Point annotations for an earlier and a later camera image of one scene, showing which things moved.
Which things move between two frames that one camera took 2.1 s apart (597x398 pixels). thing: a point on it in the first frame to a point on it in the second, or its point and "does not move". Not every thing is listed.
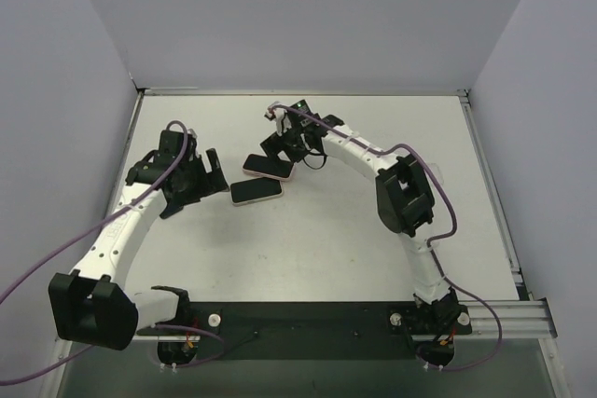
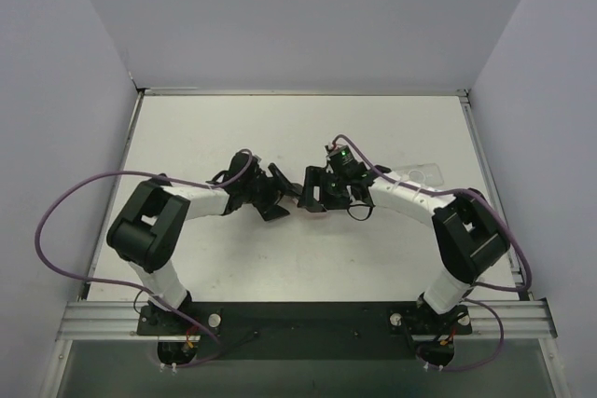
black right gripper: x=282 y=144 to x=322 y=188
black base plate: x=311 y=330 does not move
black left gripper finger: x=216 y=175 to x=284 y=185
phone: x=262 y=166 to x=304 y=212
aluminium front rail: x=519 y=320 does not move
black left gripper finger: x=214 y=182 to x=270 y=212
